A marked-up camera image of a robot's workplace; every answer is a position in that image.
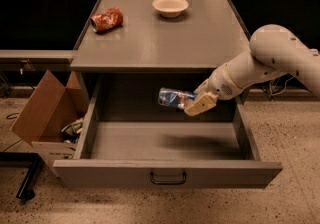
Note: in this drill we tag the open grey top drawer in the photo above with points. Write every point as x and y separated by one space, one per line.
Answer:
122 143

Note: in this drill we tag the trash in cardboard box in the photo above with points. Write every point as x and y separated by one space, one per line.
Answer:
72 131

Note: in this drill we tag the grey drawer cabinet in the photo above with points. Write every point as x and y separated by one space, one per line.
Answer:
148 52

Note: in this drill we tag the white paper bowl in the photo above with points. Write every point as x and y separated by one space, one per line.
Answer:
170 8

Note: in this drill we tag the black metal stand leg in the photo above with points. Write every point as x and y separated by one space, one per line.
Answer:
32 163

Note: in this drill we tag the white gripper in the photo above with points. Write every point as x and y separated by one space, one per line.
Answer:
222 84

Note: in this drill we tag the crushed orange soda can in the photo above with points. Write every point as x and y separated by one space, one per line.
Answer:
106 20

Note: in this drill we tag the brown cardboard box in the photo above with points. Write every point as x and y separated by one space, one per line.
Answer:
51 107

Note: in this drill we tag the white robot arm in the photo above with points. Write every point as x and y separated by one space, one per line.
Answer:
273 52

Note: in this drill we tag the black drawer handle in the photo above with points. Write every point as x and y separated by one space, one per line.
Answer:
168 180

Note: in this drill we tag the blue redbull can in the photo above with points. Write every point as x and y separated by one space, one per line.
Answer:
174 98

